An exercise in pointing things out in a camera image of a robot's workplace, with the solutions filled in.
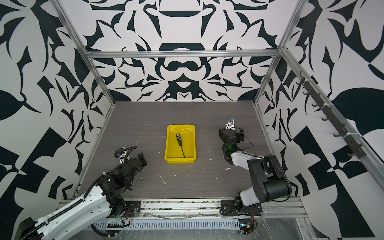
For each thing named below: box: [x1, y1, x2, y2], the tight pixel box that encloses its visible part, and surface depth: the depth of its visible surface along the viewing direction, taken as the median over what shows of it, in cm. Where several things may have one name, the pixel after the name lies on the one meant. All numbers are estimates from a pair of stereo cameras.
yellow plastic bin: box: [164, 124, 197, 164], surface depth 96 cm
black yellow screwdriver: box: [176, 133, 185, 158], surface depth 98 cm
